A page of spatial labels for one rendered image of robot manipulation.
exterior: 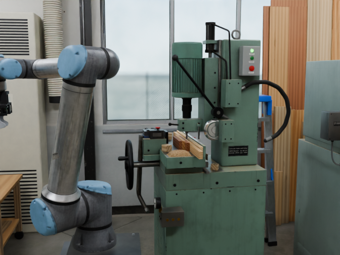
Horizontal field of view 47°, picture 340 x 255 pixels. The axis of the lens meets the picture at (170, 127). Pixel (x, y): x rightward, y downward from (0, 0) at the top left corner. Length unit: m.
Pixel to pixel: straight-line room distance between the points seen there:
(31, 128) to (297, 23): 2.48
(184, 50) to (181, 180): 0.71
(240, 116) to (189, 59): 0.43
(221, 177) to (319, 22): 2.11
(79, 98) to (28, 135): 2.01
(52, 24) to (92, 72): 2.07
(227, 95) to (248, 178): 0.47
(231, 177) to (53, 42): 1.93
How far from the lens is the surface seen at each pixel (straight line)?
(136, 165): 2.27
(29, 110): 3.35
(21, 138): 3.40
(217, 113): 2.16
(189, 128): 2.27
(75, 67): 1.35
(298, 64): 3.78
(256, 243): 2.39
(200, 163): 2.09
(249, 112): 2.29
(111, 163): 3.65
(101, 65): 1.40
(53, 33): 3.42
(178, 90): 2.21
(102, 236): 1.72
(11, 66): 1.87
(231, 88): 2.15
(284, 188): 3.65
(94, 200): 1.66
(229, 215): 2.27
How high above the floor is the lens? 1.34
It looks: 8 degrees down
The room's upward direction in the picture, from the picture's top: straight up
